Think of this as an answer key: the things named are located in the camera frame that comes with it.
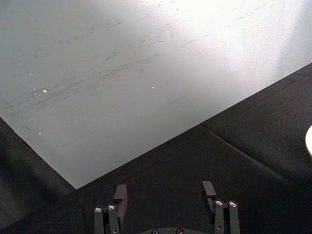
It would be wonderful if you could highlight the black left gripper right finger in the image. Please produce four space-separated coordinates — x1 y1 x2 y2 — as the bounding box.
201 180 240 234

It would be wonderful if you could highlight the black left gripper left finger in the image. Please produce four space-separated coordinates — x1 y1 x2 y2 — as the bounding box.
94 184 129 234

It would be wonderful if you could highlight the black table cloth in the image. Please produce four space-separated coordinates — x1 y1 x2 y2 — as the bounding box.
0 62 312 234

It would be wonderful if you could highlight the roll of white tape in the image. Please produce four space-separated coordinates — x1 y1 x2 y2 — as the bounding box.
305 125 312 156

